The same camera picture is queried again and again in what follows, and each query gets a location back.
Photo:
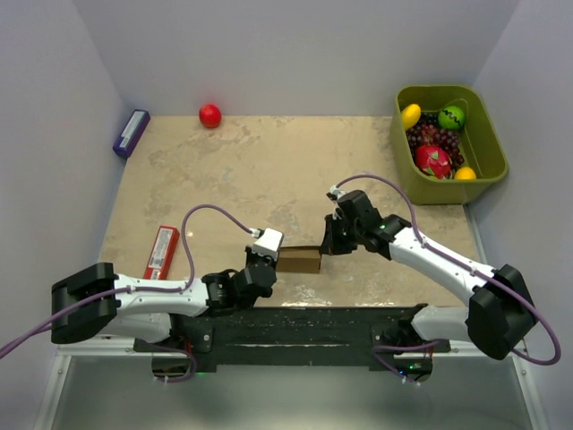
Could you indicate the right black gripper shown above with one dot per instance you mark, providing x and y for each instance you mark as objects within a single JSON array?
[{"x": 330, "y": 246}]

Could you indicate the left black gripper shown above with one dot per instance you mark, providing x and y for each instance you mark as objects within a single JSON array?
[{"x": 254, "y": 256}]

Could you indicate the brown cardboard box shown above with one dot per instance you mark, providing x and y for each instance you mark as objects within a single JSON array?
[{"x": 304, "y": 259}]

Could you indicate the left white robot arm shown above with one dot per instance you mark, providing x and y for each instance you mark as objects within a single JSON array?
[{"x": 97, "y": 301}]

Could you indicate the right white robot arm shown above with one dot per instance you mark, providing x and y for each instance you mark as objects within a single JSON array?
[{"x": 494, "y": 314}]

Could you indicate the red rectangular box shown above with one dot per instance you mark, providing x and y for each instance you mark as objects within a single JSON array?
[{"x": 162, "y": 253}]

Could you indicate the purple rectangular box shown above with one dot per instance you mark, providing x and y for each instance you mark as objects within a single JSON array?
[{"x": 128, "y": 139}]

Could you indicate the red dragon fruit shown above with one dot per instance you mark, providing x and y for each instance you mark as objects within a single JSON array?
[{"x": 432, "y": 160}]

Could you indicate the green plastic bin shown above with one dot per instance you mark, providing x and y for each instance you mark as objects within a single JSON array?
[{"x": 479, "y": 146}]

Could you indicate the purple grapes bunch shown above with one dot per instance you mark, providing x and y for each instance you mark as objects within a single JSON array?
[{"x": 428, "y": 131}]

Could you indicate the small yellow orange fruit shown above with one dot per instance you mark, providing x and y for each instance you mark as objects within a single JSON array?
[{"x": 465, "y": 173}]

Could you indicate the yellow lemon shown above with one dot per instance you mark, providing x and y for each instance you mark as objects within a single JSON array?
[{"x": 410, "y": 115}]

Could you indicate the green striped fruit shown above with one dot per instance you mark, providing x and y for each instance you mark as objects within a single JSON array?
[{"x": 452, "y": 118}]

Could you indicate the red tomato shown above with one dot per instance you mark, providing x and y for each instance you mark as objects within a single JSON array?
[{"x": 210, "y": 116}]

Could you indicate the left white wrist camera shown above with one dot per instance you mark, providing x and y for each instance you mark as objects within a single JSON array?
[{"x": 268, "y": 242}]

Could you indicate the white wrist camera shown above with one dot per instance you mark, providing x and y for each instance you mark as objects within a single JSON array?
[
  {"x": 335, "y": 193},
  {"x": 268, "y": 242}
]

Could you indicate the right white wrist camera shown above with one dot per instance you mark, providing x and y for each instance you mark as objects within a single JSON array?
[{"x": 335, "y": 193}]

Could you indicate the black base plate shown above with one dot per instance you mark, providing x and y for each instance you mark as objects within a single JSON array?
[{"x": 290, "y": 336}]

